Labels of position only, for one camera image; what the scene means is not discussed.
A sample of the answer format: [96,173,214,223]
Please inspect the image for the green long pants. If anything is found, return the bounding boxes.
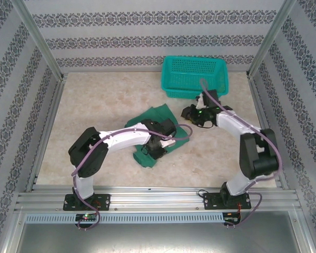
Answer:
[125,104,191,169]

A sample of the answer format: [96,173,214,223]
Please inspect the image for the teal plastic basket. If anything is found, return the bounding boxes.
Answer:
[161,55,229,100]

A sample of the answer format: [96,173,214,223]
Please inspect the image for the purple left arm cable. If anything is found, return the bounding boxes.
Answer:
[71,123,194,231]

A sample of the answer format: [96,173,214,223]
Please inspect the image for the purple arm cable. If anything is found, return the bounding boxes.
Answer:
[199,77,284,230]
[71,123,194,231]

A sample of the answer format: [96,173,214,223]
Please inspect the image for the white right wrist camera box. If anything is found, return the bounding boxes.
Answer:
[195,93,208,109]

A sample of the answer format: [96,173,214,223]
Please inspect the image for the aluminium mounting rail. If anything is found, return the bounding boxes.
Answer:
[14,185,303,212]

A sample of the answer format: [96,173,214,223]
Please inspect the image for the aluminium side rail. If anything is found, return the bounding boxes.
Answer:
[25,74,68,192]
[246,73,290,189]

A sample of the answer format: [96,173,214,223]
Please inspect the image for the slotted grey cable duct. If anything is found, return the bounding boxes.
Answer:
[25,212,225,224]

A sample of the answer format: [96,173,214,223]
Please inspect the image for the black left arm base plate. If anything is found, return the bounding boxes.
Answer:
[62,193,112,211]

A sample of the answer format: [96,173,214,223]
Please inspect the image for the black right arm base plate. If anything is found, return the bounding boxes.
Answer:
[203,192,252,211]

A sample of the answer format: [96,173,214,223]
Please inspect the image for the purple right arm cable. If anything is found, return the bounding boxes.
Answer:
[199,77,284,230]

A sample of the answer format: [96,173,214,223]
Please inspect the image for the aluminium frame post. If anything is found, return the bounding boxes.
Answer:
[9,0,67,80]
[246,0,297,77]

